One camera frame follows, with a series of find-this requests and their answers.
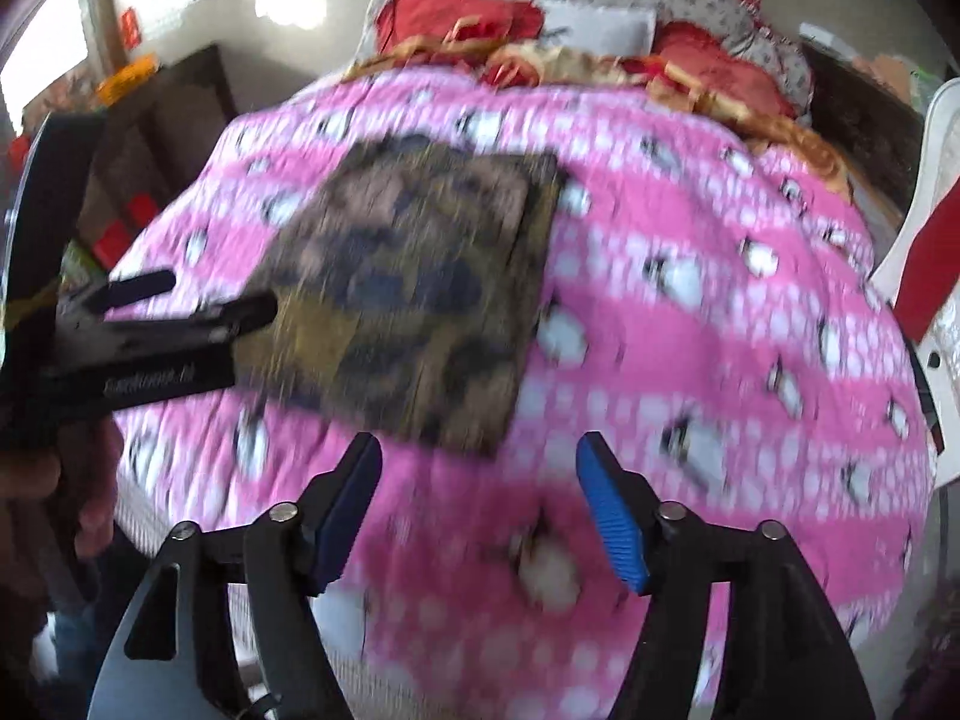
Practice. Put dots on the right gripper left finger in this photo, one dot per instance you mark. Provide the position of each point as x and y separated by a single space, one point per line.
221 625

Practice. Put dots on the dark wooden desk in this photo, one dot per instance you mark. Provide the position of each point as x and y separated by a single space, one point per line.
157 139

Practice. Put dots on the pink penguin fleece blanket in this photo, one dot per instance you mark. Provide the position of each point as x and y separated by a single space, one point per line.
706 308

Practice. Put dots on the dark carved wooden nightstand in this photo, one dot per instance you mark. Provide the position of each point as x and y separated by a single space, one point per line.
882 134

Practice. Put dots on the white upholstered chair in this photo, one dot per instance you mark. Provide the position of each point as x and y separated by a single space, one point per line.
938 350

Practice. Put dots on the red cushion right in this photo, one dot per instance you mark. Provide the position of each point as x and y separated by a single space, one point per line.
694 51

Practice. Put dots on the red cloth on chair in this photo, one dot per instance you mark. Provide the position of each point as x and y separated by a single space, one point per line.
931 268

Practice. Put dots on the orange basket on desk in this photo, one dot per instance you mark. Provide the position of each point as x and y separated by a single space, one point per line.
126 80

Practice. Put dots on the red gold satin quilt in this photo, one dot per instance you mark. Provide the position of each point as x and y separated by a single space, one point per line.
528 65

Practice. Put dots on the red heart cushion left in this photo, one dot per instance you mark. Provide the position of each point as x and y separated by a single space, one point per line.
457 20

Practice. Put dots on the dark floral patterned garment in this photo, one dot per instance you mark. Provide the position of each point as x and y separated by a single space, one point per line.
408 288

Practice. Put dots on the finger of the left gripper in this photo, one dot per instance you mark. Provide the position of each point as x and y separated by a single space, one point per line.
217 325
100 299

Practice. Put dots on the red box on floor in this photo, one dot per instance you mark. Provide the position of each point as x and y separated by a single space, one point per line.
118 235

